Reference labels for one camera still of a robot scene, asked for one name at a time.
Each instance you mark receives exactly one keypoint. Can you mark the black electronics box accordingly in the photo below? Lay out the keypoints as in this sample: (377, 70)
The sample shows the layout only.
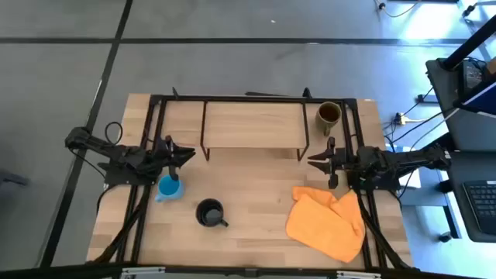
(470, 75)

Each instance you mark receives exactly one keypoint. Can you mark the dark grey desk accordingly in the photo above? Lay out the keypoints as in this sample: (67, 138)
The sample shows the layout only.
(461, 166)

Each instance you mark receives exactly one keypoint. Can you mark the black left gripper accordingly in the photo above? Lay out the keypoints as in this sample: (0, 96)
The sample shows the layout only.
(166, 157)

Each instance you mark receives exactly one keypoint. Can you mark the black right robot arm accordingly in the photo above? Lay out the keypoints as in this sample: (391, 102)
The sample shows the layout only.
(403, 159)

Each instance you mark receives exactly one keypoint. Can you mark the large olive green mug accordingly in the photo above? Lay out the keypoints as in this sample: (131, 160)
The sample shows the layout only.
(329, 112)

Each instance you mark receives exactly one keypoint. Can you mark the black metal rig frame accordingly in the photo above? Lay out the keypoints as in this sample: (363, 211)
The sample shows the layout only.
(186, 98)

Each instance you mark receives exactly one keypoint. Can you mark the black keyboard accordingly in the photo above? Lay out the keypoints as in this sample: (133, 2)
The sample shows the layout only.
(482, 205)

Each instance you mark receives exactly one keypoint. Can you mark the white power strip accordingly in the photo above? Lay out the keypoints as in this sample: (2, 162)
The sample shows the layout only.
(401, 118)

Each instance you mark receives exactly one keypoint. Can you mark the wooden shelf with black frame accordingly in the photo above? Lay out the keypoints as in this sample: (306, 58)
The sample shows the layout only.
(252, 124)

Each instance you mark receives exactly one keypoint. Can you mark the black aluminium crossbeam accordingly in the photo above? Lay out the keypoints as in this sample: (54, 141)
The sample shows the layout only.
(248, 272)

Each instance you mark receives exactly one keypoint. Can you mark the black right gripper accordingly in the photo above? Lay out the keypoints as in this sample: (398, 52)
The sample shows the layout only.
(338, 160)

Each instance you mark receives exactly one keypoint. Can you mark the dark monitor with white edge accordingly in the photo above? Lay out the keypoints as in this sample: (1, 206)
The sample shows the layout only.
(484, 101)

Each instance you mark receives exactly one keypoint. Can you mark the black diagonal pole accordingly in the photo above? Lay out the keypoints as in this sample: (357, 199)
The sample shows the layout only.
(470, 42)

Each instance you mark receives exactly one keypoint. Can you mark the orange cloth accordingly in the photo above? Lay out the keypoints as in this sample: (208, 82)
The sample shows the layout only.
(321, 224)

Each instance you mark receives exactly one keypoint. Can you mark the grey cart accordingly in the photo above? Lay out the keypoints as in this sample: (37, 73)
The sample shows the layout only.
(465, 129)

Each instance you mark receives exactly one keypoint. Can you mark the black mug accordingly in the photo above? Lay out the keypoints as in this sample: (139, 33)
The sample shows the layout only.
(211, 213)

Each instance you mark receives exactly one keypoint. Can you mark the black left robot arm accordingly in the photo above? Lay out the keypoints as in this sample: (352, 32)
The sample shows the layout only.
(116, 153)

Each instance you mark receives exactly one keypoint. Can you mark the black chair caster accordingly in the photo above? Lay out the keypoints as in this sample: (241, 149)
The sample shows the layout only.
(445, 237)

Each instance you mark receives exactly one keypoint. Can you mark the small blue cup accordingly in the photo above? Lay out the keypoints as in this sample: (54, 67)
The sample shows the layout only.
(168, 190)

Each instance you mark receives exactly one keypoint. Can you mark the silver metal bracket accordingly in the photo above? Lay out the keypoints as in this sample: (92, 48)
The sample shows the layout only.
(141, 273)
(358, 275)

